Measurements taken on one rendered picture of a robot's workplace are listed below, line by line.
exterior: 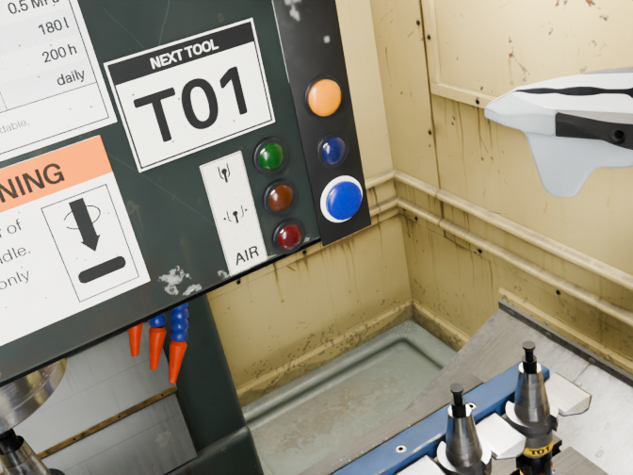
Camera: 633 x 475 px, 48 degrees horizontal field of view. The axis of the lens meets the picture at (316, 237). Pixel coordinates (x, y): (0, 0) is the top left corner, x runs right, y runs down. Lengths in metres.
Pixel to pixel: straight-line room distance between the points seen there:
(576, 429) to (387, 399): 0.58
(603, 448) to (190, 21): 1.23
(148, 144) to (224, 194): 0.06
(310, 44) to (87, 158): 0.16
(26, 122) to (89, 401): 0.91
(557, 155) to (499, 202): 1.17
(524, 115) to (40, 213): 0.29
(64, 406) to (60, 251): 0.84
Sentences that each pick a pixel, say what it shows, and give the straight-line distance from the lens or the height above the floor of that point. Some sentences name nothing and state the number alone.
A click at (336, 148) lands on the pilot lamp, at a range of 0.52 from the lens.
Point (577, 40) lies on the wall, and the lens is 1.31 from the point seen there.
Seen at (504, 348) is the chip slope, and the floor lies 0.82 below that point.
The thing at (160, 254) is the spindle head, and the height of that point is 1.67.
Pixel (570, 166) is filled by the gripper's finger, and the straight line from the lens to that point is 0.44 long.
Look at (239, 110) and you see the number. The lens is 0.48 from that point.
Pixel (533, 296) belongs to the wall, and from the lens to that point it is 1.66.
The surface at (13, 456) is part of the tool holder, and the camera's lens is 0.78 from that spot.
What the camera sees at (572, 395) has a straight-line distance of 0.99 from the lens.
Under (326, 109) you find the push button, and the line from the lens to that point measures 0.50.
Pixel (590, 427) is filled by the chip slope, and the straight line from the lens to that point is 1.54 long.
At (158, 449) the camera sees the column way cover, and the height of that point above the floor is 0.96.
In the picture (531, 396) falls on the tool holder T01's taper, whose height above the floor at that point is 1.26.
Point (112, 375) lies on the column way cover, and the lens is 1.29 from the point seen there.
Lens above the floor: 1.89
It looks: 29 degrees down
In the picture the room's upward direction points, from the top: 12 degrees counter-clockwise
